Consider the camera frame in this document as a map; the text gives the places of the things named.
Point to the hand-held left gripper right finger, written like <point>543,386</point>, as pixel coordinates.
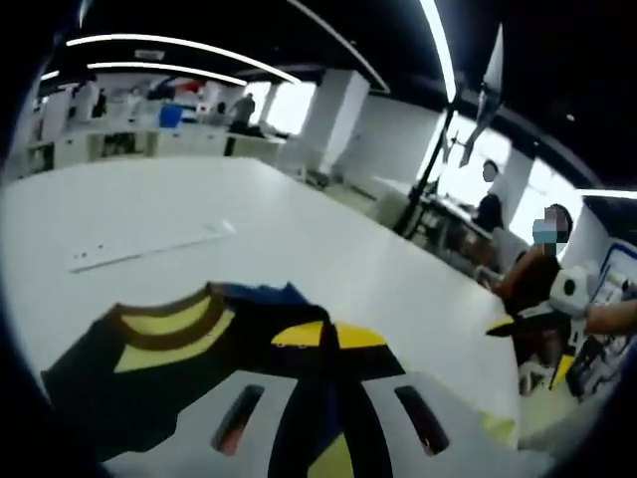
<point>393,438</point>

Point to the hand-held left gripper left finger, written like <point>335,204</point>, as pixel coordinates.
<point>259,398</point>

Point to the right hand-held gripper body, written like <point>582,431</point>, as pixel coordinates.
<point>570,291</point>

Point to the yellow blue grey garment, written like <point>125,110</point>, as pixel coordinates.
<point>149,368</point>

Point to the blue framed white board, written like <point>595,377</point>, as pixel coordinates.
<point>619,269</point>

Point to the black tripod stand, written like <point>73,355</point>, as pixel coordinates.
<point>423,174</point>

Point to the white table slot strip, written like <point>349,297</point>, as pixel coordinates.
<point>149,249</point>

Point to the hanging grey fixture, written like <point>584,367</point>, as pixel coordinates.
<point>485,99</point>

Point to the white cabinet row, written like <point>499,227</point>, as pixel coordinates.
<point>174,142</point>

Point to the white square pillar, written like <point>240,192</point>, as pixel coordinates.
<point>338,119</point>

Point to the blue storage box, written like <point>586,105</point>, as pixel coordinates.
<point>169,116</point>

